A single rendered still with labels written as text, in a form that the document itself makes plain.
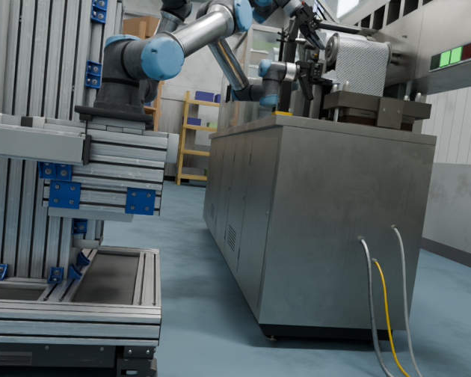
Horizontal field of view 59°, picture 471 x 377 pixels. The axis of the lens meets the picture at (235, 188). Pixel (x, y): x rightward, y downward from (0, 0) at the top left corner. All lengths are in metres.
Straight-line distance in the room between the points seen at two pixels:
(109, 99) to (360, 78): 1.12
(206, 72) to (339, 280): 9.50
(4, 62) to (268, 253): 1.12
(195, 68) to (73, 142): 9.75
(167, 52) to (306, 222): 0.81
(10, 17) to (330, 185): 1.24
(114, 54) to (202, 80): 9.55
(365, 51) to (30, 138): 1.41
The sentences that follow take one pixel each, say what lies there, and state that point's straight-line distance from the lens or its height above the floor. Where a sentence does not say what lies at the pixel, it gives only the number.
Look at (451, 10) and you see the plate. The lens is 1.91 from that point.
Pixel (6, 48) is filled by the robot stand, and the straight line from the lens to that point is 1.62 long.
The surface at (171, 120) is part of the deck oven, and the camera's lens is 9.41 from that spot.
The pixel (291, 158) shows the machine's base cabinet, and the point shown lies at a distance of 1.59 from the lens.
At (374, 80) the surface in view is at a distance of 2.02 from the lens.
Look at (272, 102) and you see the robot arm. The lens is 1.81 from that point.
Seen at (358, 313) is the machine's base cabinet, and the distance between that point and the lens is 1.82.
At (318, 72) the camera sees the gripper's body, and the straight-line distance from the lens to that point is 1.89.
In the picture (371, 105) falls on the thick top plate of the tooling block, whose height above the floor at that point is 0.99.
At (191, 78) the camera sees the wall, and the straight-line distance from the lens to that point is 10.86.
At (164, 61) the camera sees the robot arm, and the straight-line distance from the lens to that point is 1.26.
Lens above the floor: 0.73
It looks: 4 degrees down
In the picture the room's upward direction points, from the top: 7 degrees clockwise
